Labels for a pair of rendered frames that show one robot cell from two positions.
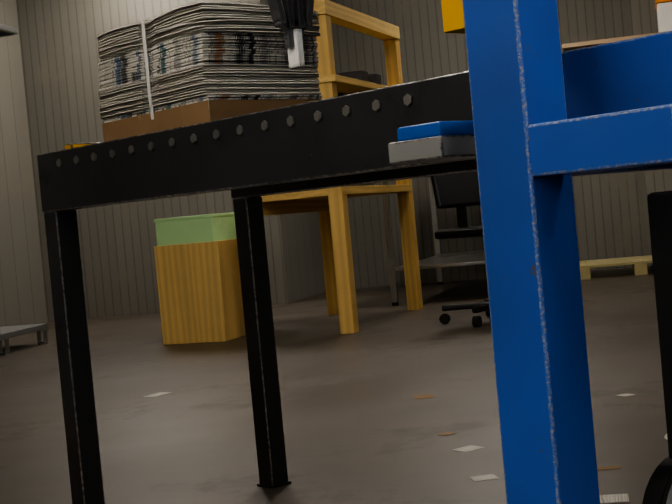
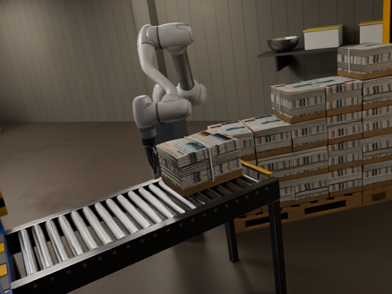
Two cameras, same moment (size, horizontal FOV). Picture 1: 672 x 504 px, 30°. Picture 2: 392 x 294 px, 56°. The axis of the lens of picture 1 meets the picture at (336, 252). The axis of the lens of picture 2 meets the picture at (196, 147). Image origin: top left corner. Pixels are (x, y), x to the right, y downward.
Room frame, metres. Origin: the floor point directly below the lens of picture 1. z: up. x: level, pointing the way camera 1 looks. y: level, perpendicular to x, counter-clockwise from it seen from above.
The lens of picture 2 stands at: (3.07, -1.65, 1.66)
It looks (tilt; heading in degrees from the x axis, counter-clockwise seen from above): 19 degrees down; 106
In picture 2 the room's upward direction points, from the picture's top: 9 degrees counter-clockwise
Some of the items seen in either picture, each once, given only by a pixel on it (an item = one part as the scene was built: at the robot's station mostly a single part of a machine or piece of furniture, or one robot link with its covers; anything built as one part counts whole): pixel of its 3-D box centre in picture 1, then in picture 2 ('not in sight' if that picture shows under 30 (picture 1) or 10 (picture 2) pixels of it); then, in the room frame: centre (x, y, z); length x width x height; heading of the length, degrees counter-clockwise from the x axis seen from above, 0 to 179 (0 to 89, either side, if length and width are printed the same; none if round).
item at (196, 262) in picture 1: (289, 176); not in sight; (7.33, 0.23, 0.87); 1.35 x 1.21 x 1.75; 163
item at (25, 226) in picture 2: (251, 150); (131, 198); (2.13, 0.13, 0.74); 1.34 x 0.05 x 0.12; 43
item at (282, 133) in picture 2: not in sight; (284, 165); (2.98, 1.27, 0.42); 1.17 x 0.39 x 0.83; 22
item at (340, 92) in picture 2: not in sight; (331, 95); (3.38, 1.43, 0.95); 0.38 x 0.29 x 0.23; 112
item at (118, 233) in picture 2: not in sight; (109, 222); (2.15, -0.19, 0.77); 0.47 x 0.05 x 0.05; 133
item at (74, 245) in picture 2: not in sight; (70, 237); (2.01, -0.33, 0.77); 0.47 x 0.05 x 0.05; 133
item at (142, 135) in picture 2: not in sight; (147, 131); (2.35, 0.04, 1.16); 0.09 x 0.09 x 0.06
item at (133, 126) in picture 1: (181, 128); (217, 169); (2.62, 0.30, 0.83); 0.29 x 0.16 x 0.04; 131
